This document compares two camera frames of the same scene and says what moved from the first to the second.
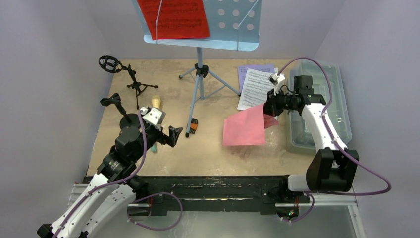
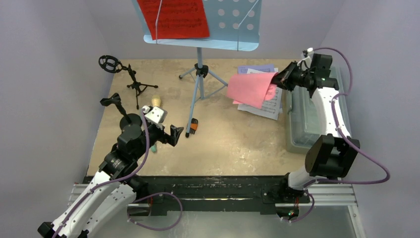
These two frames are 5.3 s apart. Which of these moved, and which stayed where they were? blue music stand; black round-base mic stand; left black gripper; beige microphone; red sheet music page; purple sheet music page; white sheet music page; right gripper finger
Moved: right gripper finger; white sheet music page; red sheet music page
Stayed: left black gripper; beige microphone; purple sheet music page; blue music stand; black round-base mic stand
